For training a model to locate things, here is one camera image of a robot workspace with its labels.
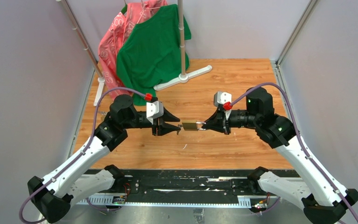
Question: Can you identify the green t-shirt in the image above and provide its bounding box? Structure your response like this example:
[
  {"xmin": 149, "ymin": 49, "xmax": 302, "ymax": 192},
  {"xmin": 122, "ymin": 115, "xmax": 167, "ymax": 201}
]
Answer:
[{"xmin": 116, "ymin": 4, "xmax": 181, "ymax": 96}]

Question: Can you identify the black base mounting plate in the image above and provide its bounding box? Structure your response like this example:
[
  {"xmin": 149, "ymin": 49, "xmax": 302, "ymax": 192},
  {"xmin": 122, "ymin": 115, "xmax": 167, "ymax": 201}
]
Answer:
[{"xmin": 74, "ymin": 168, "xmax": 303, "ymax": 208}]

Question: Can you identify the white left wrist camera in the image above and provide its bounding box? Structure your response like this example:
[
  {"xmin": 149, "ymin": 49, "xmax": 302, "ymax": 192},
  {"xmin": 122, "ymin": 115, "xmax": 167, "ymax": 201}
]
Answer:
[{"xmin": 146, "ymin": 100, "xmax": 164, "ymax": 124}]

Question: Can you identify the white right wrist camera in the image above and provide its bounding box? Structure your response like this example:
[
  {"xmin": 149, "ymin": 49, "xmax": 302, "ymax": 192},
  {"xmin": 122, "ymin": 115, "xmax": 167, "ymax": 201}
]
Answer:
[{"xmin": 213, "ymin": 91, "xmax": 232, "ymax": 107}]

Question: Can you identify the white clothes rack stand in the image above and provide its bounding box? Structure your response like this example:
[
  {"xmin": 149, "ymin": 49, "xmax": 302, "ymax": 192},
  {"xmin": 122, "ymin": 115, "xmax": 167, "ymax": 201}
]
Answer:
[{"xmin": 56, "ymin": 0, "xmax": 212, "ymax": 106}]

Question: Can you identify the pink patterned garment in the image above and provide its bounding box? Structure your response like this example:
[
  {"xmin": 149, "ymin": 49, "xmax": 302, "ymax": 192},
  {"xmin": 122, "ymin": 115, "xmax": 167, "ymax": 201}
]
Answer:
[{"xmin": 98, "ymin": 0, "xmax": 167, "ymax": 90}]

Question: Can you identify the brass padlock with steel shackle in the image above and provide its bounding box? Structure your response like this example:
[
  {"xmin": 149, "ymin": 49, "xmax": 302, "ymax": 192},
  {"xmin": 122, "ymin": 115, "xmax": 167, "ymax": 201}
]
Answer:
[{"xmin": 181, "ymin": 121, "xmax": 206, "ymax": 131}]

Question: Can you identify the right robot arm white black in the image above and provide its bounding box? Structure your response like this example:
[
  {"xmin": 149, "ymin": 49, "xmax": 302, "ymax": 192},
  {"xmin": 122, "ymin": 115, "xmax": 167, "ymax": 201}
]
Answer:
[{"xmin": 202, "ymin": 87, "xmax": 358, "ymax": 224}]

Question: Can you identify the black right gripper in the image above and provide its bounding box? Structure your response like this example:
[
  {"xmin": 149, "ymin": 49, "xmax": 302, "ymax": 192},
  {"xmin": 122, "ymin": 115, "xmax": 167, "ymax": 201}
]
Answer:
[{"xmin": 202, "ymin": 107, "xmax": 260, "ymax": 135}]

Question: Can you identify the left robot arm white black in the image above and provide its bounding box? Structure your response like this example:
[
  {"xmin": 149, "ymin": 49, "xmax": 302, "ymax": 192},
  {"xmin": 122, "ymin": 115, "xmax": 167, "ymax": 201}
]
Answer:
[{"xmin": 27, "ymin": 94, "xmax": 181, "ymax": 224}]

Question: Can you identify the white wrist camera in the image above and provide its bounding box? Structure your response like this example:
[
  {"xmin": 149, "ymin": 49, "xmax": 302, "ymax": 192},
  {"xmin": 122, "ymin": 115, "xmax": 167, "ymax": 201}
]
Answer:
[
  {"xmin": 146, "ymin": 100, "xmax": 164, "ymax": 124},
  {"xmin": 213, "ymin": 91, "xmax": 232, "ymax": 107}
]

